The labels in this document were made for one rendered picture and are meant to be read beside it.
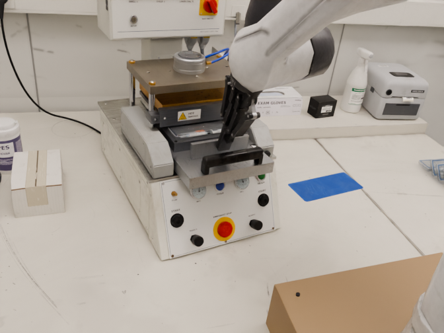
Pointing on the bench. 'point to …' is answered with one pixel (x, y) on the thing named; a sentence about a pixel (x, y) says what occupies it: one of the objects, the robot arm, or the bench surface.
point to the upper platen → (174, 99)
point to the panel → (214, 213)
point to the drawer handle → (231, 158)
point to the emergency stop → (224, 229)
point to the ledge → (337, 124)
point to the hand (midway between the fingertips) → (226, 137)
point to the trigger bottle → (356, 83)
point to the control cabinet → (162, 24)
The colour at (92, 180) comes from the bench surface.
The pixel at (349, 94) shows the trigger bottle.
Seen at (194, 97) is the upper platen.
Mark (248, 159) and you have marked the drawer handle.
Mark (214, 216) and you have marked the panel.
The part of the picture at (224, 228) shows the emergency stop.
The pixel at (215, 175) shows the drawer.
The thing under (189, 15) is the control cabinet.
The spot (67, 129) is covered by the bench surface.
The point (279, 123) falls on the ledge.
